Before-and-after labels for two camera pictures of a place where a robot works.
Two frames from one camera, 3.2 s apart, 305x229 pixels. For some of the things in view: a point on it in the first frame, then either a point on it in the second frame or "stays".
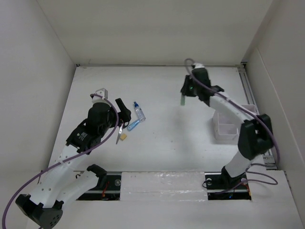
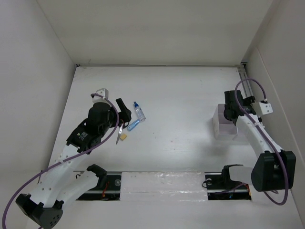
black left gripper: (124, 115) stays
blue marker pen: (133, 125) stays
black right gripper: (187, 79) → (247, 101)
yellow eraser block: (123, 137) stays
